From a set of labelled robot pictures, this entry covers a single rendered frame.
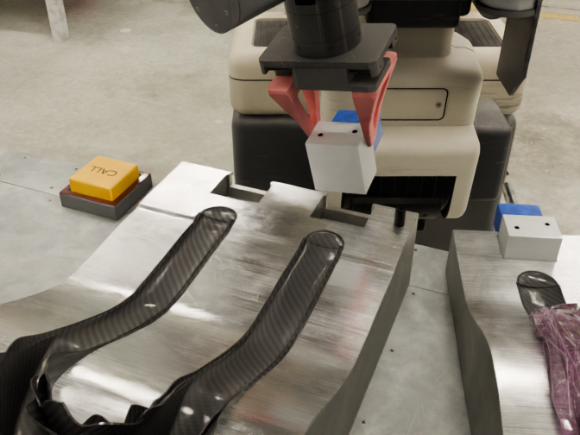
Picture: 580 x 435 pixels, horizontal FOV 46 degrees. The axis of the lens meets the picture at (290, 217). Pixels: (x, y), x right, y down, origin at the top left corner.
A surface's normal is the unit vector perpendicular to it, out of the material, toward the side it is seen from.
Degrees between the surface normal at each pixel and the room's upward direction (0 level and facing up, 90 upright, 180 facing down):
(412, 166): 98
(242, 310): 1
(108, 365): 20
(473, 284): 0
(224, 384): 28
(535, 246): 90
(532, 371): 5
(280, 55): 12
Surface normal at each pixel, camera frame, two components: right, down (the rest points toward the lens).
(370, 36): -0.19, -0.75
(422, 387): 0.00, -0.82
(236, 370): 0.24, -0.95
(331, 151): -0.36, 0.65
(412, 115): 0.00, 0.69
